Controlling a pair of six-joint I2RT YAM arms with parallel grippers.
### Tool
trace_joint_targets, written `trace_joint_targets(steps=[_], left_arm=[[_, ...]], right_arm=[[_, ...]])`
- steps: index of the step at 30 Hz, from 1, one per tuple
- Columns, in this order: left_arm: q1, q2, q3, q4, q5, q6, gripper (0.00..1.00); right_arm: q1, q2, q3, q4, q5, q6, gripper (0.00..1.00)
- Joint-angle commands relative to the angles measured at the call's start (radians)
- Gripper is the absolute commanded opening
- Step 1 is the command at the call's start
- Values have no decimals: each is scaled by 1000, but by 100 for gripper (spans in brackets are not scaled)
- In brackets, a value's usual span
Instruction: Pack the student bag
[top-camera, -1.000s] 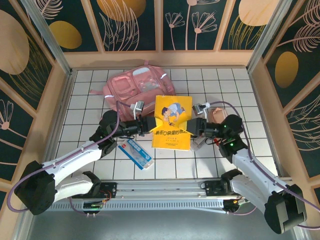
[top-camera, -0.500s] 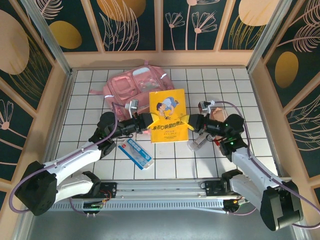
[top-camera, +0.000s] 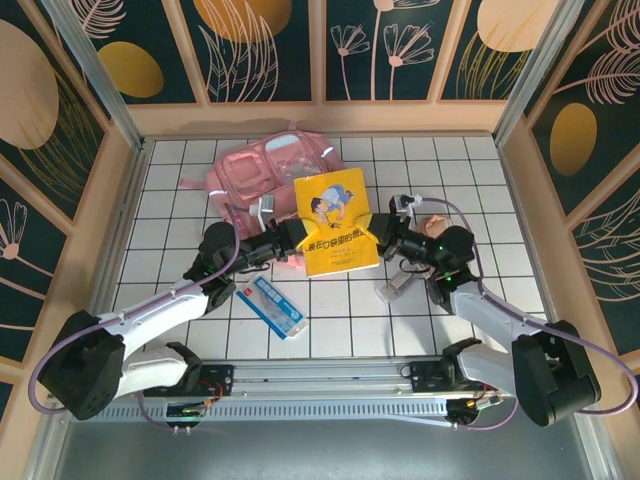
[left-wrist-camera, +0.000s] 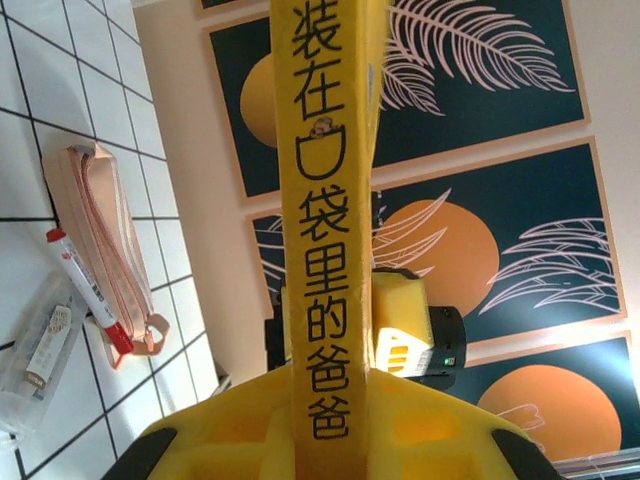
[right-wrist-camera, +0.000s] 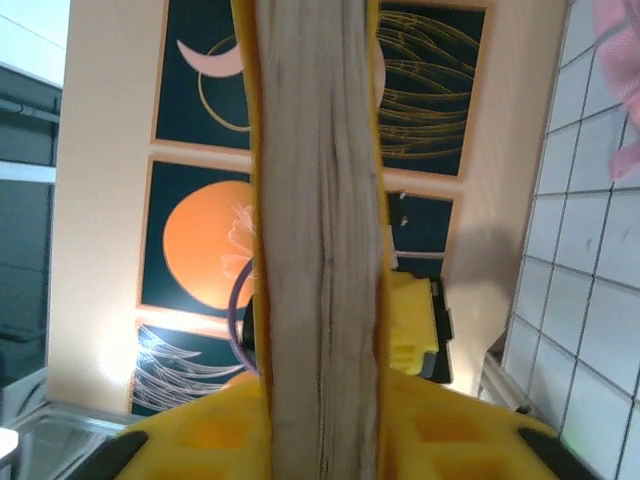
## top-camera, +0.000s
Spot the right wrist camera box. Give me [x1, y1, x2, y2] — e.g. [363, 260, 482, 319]
[389, 193, 420, 219]

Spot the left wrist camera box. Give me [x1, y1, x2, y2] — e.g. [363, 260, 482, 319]
[248, 195, 278, 227]

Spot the aluminium mounting rail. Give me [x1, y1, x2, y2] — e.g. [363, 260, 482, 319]
[49, 355, 594, 401]

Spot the aluminium side rail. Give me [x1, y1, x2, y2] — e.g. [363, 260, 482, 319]
[79, 142, 151, 361]
[499, 143, 571, 352]

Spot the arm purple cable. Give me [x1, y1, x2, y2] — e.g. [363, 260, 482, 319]
[414, 197, 640, 432]
[27, 199, 266, 432]

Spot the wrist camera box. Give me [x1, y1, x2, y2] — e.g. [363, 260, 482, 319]
[389, 193, 420, 219]
[248, 195, 278, 227]

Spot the pink school backpack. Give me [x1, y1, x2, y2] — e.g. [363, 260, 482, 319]
[177, 132, 346, 271]

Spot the aluminium frame post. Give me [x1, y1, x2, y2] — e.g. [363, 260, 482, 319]
[492, 0, 581, 146]
[42, 0, 146, 154]

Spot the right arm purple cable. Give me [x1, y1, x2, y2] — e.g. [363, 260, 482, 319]
[414, 197, 640, 432]

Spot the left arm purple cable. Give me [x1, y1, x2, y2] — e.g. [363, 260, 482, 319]
[27, 199, 266, 432]

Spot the blue white ruler set pack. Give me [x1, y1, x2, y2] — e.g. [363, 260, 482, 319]
[236, 272, 311, 342]

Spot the yellow children's book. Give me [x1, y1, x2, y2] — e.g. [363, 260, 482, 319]
[292, 167, 381, 279]

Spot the slotted grey cable duct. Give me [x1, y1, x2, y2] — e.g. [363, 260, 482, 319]
[69, 399, 451, 422]

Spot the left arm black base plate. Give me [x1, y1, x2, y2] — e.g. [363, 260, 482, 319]
[143, 363, 235, 399]

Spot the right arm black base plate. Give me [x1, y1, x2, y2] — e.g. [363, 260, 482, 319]
[408, 359, 501, 396]

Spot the grey metal sheet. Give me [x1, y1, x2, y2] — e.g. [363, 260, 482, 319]
[29, 419, 621, 480]

